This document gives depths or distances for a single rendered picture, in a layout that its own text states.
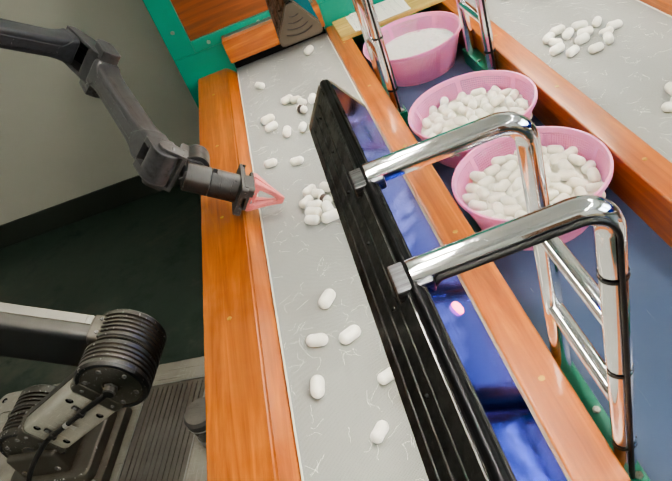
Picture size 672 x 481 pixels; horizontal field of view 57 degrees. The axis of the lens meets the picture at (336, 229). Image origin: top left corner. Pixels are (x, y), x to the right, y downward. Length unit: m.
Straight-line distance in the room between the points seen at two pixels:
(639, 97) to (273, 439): 0.91
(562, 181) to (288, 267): 0.51
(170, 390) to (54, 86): 1.88
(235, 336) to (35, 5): 2.13
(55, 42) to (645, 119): 1.19
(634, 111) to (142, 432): 1.16
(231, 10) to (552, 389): 1.48
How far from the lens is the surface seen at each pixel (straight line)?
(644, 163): 1.12
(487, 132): 0.60
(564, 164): 1.16
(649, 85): 1.36
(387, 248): 0.51
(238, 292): 1.10
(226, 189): 1.22
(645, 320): 1.00
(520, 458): 0.39
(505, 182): 1.15
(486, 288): 0.94
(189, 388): 1.43
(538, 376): 0.83
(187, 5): 1.96
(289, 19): 1.15
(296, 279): 1.10
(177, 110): 2.99
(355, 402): 0.89
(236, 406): 0.93
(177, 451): 1.34
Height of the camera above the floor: 1.44
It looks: 37 degrees down
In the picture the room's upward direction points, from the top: 23 degrees counter-clockwise
